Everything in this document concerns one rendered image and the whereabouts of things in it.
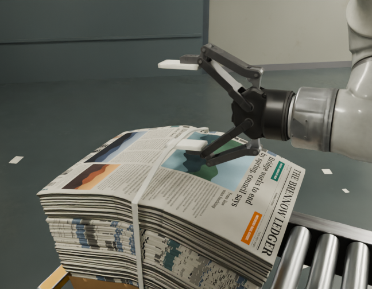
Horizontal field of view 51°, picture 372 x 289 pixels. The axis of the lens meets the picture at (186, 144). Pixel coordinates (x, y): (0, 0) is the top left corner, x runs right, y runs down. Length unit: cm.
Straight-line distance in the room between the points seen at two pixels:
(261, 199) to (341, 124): 19
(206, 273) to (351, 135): 29
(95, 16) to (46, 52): 68
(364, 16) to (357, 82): 9
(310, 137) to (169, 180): 23
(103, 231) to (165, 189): 13
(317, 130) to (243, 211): 17
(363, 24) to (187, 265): 42
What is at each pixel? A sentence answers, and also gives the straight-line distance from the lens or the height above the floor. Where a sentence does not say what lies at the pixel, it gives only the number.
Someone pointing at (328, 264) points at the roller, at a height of 80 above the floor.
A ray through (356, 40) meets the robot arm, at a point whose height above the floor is 128.
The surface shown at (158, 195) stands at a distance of 61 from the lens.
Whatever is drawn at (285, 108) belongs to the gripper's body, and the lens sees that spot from 56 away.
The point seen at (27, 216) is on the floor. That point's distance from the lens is 245.
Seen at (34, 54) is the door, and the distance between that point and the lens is 465.
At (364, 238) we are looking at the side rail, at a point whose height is 80.
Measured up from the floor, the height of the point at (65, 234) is 94.
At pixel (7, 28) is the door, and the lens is 464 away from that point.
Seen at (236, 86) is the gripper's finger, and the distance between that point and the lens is 60.
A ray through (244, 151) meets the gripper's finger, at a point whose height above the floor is 111.
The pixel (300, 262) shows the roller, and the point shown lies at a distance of 91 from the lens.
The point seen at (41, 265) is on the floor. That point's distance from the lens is 211.
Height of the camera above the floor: 140
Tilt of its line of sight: 28 degrees down
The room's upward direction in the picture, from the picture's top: straight up
